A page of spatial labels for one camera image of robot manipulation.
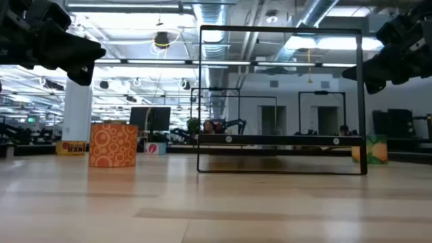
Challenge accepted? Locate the white pillar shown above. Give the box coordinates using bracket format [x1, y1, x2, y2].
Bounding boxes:
[61, 79, 93, 142]

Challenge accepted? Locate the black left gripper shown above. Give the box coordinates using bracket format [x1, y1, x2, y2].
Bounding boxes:
[0, 0, 107, 86]

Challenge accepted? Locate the black-framed wooden shelf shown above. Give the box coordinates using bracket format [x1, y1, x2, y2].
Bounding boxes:
[196, 24, 369, 176]

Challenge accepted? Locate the silver ceiling duct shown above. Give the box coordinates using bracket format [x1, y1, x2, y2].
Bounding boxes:
[194, 0, 234, 119]

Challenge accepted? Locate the long ceiling light strip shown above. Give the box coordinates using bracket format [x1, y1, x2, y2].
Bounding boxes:
[94, 59, 357, 68]

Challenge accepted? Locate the green yellow fruit can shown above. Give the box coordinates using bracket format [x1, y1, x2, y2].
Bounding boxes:
[351, 134, 389, 165]

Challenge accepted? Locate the black background frame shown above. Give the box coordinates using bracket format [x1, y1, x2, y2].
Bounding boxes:
[209, 95, 278, 136]
[298, 90, 347, 135]
[190, 86, 242, 119]

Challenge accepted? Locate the green potted plant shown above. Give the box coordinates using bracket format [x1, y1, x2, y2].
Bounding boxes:
[186, 117, 201, 136]

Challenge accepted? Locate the black computer monitor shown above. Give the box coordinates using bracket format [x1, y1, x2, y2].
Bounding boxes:
[129, 106, 172, 133]

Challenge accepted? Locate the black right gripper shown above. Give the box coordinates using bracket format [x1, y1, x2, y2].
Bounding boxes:
[341, 0, 432, 95]

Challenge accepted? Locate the black ceiling camera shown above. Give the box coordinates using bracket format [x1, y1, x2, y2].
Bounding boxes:
[153, 31, 171, 49]

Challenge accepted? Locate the black cabinet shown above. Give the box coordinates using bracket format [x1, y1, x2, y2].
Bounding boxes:
[372, 108, 416, 139]

